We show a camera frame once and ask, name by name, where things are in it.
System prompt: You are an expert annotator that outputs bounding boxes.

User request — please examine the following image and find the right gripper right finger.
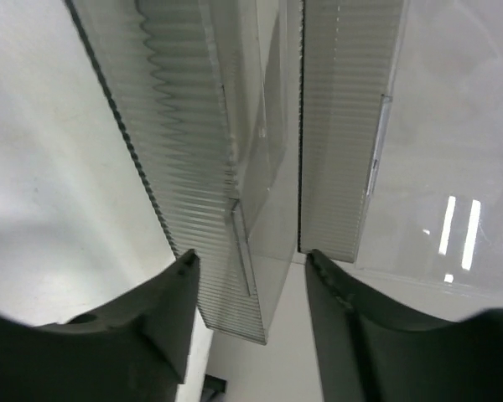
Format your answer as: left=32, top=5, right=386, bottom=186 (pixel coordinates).
left=305, top=250, right=503, bottom=401

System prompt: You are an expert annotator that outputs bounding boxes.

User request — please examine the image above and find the clear plastic drawer organizer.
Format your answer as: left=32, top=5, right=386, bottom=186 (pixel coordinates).
left=66, top=1, right=503, bottom=344

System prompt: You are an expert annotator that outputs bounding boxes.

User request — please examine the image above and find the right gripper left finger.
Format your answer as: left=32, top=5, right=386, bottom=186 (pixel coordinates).
left=0, top=250, right=200, bottom=401

